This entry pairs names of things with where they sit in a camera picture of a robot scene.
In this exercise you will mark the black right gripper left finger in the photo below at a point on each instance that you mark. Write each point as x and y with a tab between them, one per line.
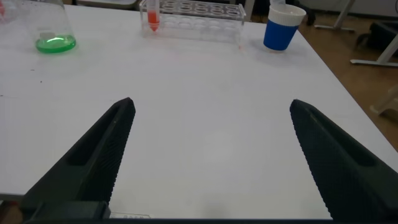
90	161

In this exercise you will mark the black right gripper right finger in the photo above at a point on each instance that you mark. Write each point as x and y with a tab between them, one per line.
345	165

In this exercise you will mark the clear glass beaker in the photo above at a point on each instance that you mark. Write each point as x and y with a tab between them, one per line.
56	43

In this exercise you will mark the red pigment test tube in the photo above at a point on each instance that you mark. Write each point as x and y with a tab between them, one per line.
2	9
153	18

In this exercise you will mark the clear acrylic test tube rack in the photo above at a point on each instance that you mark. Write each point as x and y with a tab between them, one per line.
202	23
11	12

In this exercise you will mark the long white work desk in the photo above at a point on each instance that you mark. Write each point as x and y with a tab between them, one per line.
387	53

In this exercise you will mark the blue white paper cup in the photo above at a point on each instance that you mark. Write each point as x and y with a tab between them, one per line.
280	35

